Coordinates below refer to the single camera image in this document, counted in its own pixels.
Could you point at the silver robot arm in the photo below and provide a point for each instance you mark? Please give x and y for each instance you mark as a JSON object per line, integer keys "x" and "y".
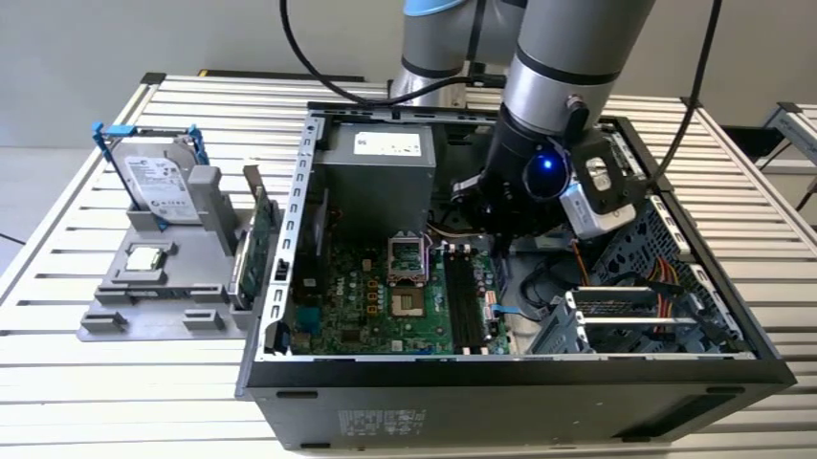
{"x": 562, "y": 57}

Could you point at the black RAM slot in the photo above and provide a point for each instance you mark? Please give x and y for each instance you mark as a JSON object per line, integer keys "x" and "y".
{"x": 474, "y": 301}
{"x": 457, "y": 296}

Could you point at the black cooler fan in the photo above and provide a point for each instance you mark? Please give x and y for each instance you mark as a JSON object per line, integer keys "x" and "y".
{"x": 446, "y": 222}

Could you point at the silver metal drive bay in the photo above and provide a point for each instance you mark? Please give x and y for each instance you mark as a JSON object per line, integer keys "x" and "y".
{"x": 621, "y": 136}

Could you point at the grey power supply unit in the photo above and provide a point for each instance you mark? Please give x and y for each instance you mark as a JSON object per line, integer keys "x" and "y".
{"x": 376, "y": 191}

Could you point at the grey perforated disk bay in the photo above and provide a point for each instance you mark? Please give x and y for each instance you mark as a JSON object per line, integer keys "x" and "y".
{"x": 613, "y": 299}

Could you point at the CPU socket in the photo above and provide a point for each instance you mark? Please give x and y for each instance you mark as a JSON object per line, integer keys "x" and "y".
{"x": 409, "y": 301}

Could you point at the green motherboard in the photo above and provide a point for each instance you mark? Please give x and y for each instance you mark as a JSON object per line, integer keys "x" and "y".
{"x": 358, "y": 330}

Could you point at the green graphics card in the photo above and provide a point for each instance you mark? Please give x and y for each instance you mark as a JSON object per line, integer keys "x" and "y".
{"x": 255, "y": 248}

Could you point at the black open PC case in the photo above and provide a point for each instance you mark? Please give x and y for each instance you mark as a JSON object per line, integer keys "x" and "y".
{"x": 510, "y": 411}

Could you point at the aluminium side table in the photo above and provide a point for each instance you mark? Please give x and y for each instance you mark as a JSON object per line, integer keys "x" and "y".
{"x": 792, "y": 119}

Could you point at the grey parts rack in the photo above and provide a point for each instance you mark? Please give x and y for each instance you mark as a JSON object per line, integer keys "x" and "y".
{"x": 191, "y": 268}

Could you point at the hard disk in blue carrier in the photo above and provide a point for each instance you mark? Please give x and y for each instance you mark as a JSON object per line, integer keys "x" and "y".
{"x": 154, "y": 181}

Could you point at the silver CPU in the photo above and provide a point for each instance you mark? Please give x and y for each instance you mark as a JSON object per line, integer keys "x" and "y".
{"x": 143, "y": 260}

